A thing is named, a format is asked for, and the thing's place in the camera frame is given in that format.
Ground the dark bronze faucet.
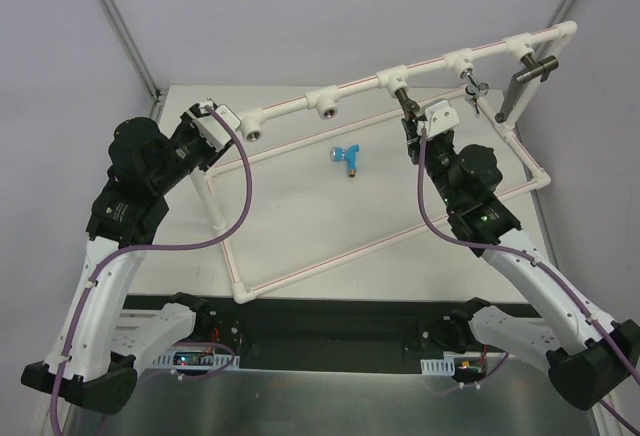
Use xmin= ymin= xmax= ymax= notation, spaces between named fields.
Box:
xmin=393 ymin=87 xmax=423 ymax=129

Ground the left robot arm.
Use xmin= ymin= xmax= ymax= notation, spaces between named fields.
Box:
xmin=21 ymin=103 xmax=241 ymax=415

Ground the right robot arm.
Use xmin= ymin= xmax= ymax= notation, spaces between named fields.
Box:
xmin=401 ymin=117 xmax=639 ymax=410

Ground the blue plastic faucet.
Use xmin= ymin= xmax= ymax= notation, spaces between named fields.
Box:
xmin=330 ymin=145 xmax=360 ymax=178

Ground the dark long-spout faucet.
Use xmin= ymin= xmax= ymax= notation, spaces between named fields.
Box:
xmin=495 ymin=53 xmax=559 ymax=128

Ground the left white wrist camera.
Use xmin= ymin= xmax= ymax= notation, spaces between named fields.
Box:
xmin=195 ymin=101 xmax=241 ymax=151

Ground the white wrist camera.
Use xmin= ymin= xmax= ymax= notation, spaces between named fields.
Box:
xmin=424 ymin=99 xmax=460 ymax=139
xmin=195 ymin=101 xmax=241 ymax=151

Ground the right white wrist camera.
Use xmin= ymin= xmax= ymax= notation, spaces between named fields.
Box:
xmin=424 ymin=99 xmax=460 ymax=139

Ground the chrome faucet on frame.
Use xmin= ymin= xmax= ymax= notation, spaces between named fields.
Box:
xmin=461 ymin=69 xmax=490 ymax=117

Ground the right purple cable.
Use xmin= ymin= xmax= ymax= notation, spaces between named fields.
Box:
xmin=417 ymin=128 xmax=640 ymax=432

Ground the right white cable duct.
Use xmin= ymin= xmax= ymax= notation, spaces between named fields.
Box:
xmin=420 ymin=357 xmax=456 ymax=377

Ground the white cable duct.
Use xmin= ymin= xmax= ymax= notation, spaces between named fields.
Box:
xmin=420 ymin=357 xmax=456 ymax=377
xmin=149 ymin=349 xmax=240 ymax=371

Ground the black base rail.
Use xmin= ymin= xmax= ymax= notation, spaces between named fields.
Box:
xmin=154 ymin=293 xmax=531 ymax=372

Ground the left white cable duct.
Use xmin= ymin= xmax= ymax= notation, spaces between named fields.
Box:
xmin=149 ymin=349 xmax=240 ymax=371

